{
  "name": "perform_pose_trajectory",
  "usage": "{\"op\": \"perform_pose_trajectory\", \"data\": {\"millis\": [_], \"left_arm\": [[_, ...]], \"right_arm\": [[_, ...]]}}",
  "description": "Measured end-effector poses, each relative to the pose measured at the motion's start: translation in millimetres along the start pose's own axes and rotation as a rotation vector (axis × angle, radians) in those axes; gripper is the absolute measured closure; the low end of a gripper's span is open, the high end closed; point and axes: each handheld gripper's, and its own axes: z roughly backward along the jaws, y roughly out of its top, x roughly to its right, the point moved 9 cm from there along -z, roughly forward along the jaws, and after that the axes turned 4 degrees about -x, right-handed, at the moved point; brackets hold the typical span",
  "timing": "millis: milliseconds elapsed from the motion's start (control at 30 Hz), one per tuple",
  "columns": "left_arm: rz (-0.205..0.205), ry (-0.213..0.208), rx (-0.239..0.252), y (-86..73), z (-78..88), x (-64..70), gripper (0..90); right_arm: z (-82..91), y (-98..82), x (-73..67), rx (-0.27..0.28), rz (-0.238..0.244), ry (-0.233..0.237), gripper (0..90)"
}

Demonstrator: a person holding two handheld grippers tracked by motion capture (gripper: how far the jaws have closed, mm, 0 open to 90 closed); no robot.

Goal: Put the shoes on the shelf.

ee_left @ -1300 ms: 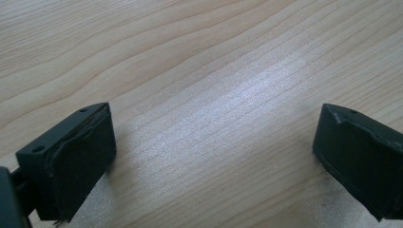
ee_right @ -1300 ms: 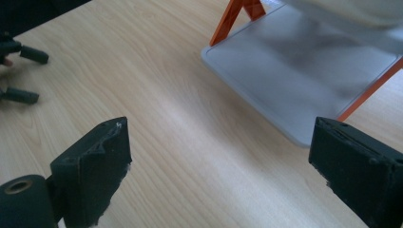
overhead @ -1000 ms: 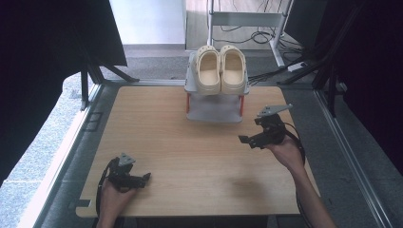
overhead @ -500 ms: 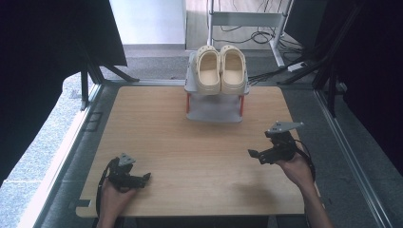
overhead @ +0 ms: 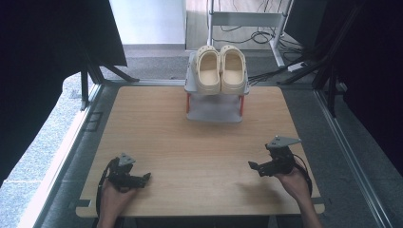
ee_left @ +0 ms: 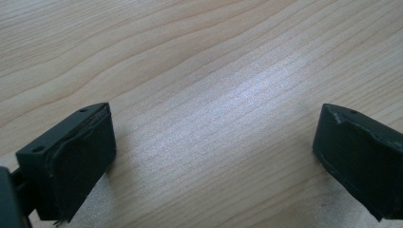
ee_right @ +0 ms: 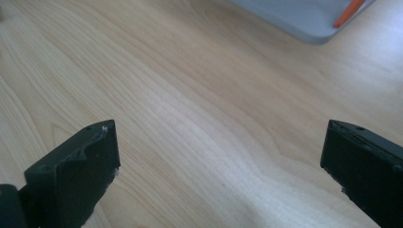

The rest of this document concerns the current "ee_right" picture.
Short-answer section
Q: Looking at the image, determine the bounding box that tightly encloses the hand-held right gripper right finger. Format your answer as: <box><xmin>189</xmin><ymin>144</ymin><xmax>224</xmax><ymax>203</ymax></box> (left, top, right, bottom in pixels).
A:
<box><xmin>319</xmin><ymin>119</ymin><xmax>403</xmax><ymax>228</ymax></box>

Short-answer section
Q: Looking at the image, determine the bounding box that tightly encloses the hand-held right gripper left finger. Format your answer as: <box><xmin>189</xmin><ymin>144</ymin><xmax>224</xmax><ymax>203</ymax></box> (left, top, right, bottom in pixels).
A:
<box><xmin>24</xmin><ymin>119</ymin><xmax>122</xmax><ymax>228</ymax></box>

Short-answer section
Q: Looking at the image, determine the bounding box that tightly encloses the orange stick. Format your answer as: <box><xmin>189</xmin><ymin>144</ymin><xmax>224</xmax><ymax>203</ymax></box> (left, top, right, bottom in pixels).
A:
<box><xmin>332</xmin><ymin>0</ymin><xmax>367</xmax><ymax>29</ymax></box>

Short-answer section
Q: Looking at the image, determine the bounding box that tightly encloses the grey tray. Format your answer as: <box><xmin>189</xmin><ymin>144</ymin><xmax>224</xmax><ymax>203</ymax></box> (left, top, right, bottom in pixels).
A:
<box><xmin>230</xmin><ymin>0</ymin><xmax>378</xmax><ymax>46</ymax></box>

